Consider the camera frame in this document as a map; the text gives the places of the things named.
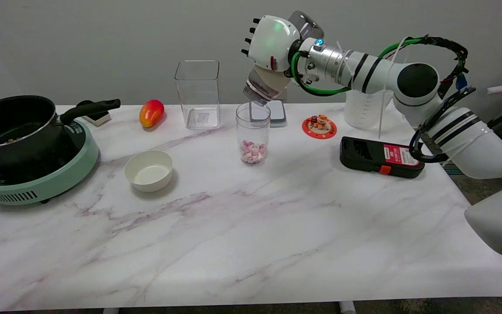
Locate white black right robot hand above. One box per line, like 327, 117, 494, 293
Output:
241, 15, 302, 73

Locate purple bottle with beige sleeve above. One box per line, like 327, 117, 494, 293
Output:
243, 11, 324, 106

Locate small grey white scale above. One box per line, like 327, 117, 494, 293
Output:
250, 100, 287, 128

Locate clear round cup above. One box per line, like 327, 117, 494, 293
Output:
235, 102, 271, 165

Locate clear square container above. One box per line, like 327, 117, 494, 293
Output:
174, 60, 222, 130

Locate red coaster with figurine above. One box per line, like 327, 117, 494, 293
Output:
302, 115, 337, 139

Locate pink white marshmallows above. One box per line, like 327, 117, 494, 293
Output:
240, 140, 267, 164

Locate clear plastic measuring jug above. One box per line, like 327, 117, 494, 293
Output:
345, 89, 394, 130

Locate red yellow mango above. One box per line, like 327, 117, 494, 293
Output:
139, 99, 165, 128

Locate black case with red label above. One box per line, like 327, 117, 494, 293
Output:
339, 136, 425, 179

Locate white bowl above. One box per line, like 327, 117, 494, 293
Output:
124, 150, 173, 193

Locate small black white gadget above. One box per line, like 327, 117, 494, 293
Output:
77, 100, 112, 127

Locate green induction cooker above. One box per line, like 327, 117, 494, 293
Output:
0, 119, 100, 206

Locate green robot cable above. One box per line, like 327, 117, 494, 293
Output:
291, 38, 422, 97

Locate black pot with handle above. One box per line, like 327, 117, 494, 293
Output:
0, 95, 121, 168

